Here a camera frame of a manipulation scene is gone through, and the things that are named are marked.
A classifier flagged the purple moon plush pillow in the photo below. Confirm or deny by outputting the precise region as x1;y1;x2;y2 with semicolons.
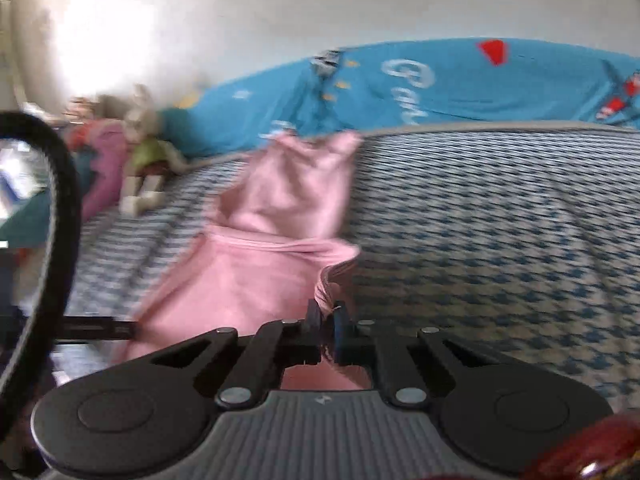
65;119;131;223

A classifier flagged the black strap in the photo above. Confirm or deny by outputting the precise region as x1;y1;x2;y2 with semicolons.
0;112;83;406

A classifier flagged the blue printed quilt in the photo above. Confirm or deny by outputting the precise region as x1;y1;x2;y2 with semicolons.
162;37;640;156

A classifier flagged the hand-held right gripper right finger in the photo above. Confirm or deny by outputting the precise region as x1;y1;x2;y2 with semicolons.
329;302;502;408

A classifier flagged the red round object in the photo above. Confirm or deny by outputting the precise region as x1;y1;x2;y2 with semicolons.
522;412;640;480

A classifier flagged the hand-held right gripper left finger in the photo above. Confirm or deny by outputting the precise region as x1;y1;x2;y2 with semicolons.
150;299;324;409

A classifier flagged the beige plush rabbit toy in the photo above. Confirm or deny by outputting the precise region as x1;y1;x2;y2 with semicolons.
119;85;188;217

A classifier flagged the pink knit top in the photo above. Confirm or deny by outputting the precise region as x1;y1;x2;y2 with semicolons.
110;130;373;391

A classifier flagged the teal printed cushion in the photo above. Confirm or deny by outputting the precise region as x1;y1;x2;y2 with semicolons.
0;150;96;250

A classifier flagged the blue white houndstooth bed mat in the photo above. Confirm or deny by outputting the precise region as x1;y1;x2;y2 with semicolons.
50;120;640;411

